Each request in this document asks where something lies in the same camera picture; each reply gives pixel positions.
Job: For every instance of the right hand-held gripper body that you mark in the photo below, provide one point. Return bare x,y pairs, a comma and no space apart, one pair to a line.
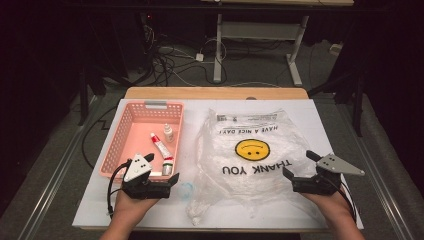
333,165

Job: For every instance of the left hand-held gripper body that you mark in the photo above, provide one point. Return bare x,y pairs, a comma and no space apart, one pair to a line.
136,168

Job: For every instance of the red and white tube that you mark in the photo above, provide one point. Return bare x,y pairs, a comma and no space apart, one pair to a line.
160,145

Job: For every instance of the pink plastic basket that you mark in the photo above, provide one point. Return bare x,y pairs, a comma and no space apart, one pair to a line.
140,130

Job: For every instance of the small white dropper bottle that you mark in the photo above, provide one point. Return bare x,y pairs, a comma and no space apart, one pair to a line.
168,132

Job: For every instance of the clear smiley plastic bag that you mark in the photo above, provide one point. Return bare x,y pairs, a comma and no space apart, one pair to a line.
253,181

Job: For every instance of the person's left hand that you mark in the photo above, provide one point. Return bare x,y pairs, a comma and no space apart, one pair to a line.
131,210

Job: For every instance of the person's right hand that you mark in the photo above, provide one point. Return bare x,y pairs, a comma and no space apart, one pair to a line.
335,208

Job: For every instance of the black stand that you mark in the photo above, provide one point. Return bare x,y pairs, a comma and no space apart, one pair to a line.
83,103
358,110

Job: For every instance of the white board sheet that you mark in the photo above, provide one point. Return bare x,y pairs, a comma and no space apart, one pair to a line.
200,110

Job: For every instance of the wooden table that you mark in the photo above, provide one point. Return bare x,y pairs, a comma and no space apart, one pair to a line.
216,92

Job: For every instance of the white box on floor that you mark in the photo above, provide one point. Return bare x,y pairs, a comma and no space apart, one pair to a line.
336,49

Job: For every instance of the white power adapter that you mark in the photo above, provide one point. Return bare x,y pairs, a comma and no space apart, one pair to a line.
199,57

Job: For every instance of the metal floor rail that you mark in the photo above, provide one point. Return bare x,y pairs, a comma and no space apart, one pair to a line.
53,181
380,190

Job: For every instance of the white metal desk frame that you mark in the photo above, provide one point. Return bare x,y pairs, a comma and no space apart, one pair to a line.
260,30

